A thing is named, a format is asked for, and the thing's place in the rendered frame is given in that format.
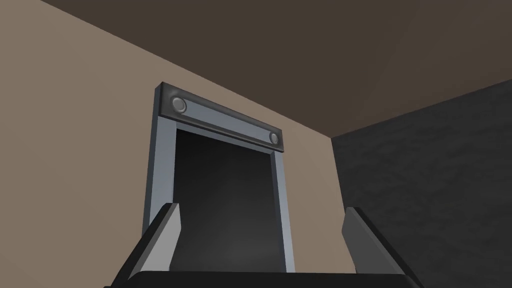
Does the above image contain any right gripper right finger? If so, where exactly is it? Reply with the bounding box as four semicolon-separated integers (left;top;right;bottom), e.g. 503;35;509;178
341;206;421;286

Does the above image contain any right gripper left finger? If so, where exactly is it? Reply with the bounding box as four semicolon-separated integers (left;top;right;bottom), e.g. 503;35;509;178
114;202;182;282

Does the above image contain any dark door leaf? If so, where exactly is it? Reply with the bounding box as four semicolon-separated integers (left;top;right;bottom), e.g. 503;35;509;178
169;128;287;274

